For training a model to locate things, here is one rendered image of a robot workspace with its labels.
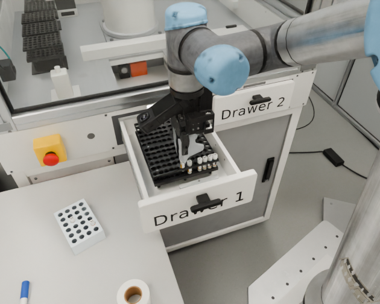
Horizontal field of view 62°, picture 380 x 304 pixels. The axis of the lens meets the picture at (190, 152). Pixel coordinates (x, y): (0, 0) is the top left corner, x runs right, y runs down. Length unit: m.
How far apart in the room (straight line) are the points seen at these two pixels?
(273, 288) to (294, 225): 1.08
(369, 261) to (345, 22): 0.27
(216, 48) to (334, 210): 1.57
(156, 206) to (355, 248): 0.48
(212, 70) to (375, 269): 0.32
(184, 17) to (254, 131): 0.73
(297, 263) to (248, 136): 0.54
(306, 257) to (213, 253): 0.88
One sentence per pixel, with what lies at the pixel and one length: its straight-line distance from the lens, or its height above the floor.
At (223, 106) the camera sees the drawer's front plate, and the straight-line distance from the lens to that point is 1.03.
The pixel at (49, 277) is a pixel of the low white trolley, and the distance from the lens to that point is 0.87.
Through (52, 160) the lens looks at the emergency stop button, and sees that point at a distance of 0.93.
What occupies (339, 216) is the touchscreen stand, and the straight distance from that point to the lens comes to 1.95.
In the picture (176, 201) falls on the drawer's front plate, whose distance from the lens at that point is 0.73.
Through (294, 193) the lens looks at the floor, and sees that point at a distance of 2.01.
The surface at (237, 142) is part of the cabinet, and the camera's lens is 1.22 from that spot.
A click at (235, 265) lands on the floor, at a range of 1.68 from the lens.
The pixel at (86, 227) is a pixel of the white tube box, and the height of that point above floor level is 0.79.
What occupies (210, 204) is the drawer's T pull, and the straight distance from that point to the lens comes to 0.73.
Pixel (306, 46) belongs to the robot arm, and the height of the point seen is 1.29.
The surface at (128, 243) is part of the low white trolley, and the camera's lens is 0.86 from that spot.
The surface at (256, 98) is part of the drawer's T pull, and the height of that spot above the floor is 0.91.
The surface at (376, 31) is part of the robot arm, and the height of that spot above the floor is 1.41.
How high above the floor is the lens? 1.49
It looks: 44 degrees down
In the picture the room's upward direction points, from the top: straight up
